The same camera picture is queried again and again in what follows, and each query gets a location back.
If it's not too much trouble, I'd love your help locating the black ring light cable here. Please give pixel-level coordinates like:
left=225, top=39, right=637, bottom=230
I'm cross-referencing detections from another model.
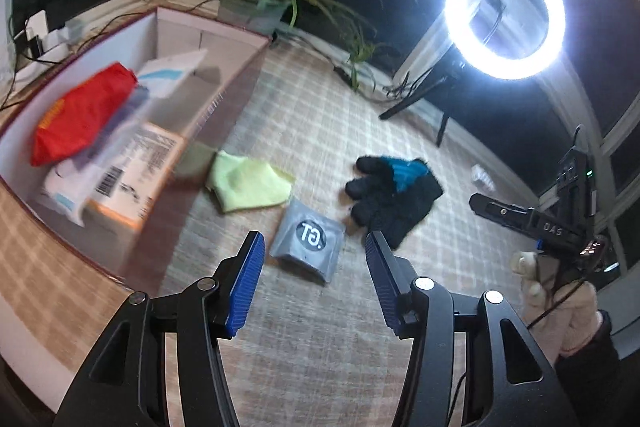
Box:
left=382, top=74, right=418, bottom=102

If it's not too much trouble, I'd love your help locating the beige plaid tablecloth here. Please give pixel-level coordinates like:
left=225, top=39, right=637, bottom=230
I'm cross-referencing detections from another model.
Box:
left=0, top=0, right=576, bottom=427

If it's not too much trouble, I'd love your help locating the red fabric pouch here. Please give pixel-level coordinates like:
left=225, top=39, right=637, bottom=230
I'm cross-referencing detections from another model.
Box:
left=29, top=63, right=138, bottom=168

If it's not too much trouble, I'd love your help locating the blue white face mask packet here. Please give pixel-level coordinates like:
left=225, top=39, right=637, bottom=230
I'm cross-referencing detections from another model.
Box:
left=136, top=48, right=208, bottom=100
left=39, top=159, right=101, bottom=228

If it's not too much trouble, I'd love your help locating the cardboard box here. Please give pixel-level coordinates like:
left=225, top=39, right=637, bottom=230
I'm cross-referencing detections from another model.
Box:
left=0, top=6, right=273, bottom=288

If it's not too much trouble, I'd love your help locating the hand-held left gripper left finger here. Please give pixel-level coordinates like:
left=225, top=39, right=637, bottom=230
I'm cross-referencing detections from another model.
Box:
left=60, top=230, right=265, bottom=427

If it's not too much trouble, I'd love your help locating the white ring light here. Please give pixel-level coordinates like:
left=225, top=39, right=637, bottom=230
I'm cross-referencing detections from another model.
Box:
left=444, top=0, right=568, bottom=82

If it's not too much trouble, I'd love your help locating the white power strip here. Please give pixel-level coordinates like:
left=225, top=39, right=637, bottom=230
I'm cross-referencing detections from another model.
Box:
left=25, top=9, right=71, bottom=58

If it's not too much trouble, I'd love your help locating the grey striped packet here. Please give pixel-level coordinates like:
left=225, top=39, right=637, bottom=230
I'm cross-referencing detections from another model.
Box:
left=269, top=201, right=347, bottom=285

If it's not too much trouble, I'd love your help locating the orange white carton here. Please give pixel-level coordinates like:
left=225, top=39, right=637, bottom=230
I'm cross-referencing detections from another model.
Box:
left=85, top=122, right=186, bottom=230

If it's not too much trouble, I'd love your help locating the small green plantlet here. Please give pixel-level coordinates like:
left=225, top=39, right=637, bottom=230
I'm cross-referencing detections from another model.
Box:
left=332, top=24, right=396, bottom=95

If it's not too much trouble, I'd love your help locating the black ring light tripod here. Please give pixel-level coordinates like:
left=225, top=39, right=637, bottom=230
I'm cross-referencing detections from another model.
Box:
left=378, top=57, right=468, bottom=148

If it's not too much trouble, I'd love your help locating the yellow-green cloth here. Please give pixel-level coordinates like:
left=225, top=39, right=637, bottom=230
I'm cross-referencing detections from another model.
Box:
left=206, top=150, right=296, bottom=214

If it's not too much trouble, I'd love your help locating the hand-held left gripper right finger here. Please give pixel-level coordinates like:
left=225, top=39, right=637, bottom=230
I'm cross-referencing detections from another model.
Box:
left=364, top=230, right=573, bottom=427

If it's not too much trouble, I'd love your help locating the blue silicone cup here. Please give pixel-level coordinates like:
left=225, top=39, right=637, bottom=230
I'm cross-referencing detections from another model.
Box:
left=378, top=156, right=432, bottom=194

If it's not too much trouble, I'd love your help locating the person's right forearm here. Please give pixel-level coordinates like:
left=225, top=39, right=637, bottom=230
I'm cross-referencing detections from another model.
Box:
left=552, top=311, right=631, bottom=427

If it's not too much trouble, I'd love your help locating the person's right hand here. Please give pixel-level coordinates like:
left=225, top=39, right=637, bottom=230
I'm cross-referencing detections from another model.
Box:
left=509, top=251, right=603, bottom=365

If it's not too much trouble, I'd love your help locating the black glove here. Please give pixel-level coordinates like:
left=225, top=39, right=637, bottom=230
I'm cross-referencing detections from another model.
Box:
left=345, top=155, right=445, bottom=250

